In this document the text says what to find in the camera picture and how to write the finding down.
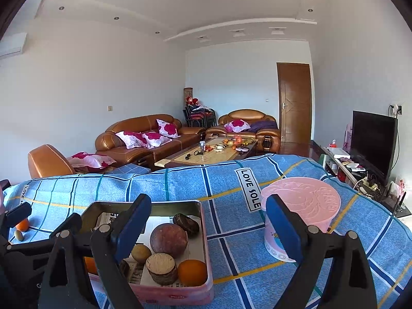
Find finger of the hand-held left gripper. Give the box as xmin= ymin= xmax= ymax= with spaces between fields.
xmin=0 ymin=201 xmax=33 ymax=232
xmin=5 ymin=213 xmax=83 ymax=255

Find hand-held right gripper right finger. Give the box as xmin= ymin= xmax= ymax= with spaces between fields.
xmin=265 ymin=194 xmax=378 ymax=309

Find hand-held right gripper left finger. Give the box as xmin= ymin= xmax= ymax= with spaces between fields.
xmin=38 ymin=194 xmax=152 ymax=309

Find round tan fruit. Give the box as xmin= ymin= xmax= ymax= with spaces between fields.
xmin=130 ymin=244 xmax=152 ymax=263

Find round purple fruit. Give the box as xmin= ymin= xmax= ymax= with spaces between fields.
xmin=150 ymin=223 xmax=188 ymax=255

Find dark brown cut piece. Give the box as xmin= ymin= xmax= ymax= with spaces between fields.
xmin=173 ymin=213 xmax=200 ymax=239

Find small smooth orange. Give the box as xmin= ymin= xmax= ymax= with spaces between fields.
xmin=177 ymin=259 xmax=208 ymax=287

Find pink tin box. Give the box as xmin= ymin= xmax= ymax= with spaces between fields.
xmin=79 ymin=200 xmax=214 ymax=306

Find dark sugarcane stub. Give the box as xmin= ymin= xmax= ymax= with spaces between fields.
xmin=118 ymin=259 xmax=131 ymax=280

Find pink cartoon print cup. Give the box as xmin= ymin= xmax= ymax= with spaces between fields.
xmin=260 ymin=177 xmax=342 ymax=263

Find orange leather armchair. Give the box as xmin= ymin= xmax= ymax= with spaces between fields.
xmin=28 ymin=144 xmax=78 ymax=179

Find pink floral cushion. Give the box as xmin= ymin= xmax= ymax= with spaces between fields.
xmin=66 ymin=151 xmax=117 ymax=170

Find blue plaid cloth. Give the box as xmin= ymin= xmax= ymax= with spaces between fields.
xmin=0 ymin=154 xmax=412 ymax=309

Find television cabinet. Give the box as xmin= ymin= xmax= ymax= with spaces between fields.
xmin=311 ymin=140 xmax=412 ymax=219

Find white pillow pink flowers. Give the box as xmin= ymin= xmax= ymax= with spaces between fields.
xmin=156 ymin=119 xmax=178 ymax=138
xmin=115 ymin=131 xmax=147 ymax=149
xmin=224 ymin=119 xmax=251 ymax=133
xmin=142 ymin=131 xmax=173 ymax=149

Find white flat box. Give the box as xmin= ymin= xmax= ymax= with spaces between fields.
xmin=326 ymin=146 xmax=350 ymax=159

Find wooden coffee table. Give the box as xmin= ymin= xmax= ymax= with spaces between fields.
xmin=154 ymin=137 xmax=259 ymax=168

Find purple blanket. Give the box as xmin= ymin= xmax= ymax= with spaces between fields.
xmin=248 ymin=121 xmax=279 ymax=133

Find brown leather three-seat sofa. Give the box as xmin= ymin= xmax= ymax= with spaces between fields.
xmin=95 ymin=114 xmax=207 ymax=165

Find black wifi router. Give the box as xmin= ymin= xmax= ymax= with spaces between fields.
xmin=383 ymin=182 xmax=408 ymax=217

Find brown leather armchair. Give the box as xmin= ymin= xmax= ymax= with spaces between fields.
xmin=205 ymin=109 xmax=280 ymax=152

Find black television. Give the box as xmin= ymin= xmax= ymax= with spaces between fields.
xmin=350 ymin=110 xmax=400 ymax=185

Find brown wooden door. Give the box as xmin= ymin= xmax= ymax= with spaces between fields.
xmin=276 ymin=62 xmax=313 ymax=144

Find stacked black chairs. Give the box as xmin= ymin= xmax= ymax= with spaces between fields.
xmin=182 ymin=103 xmax=217 ymax=128

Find white air conditioner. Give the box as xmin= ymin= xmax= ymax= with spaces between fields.
xmin=0 ymin=32 xmax=27 ymax=60

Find power strip with cables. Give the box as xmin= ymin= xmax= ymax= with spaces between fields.
xmin=357 ymin=174 xmax=384 ymax=198

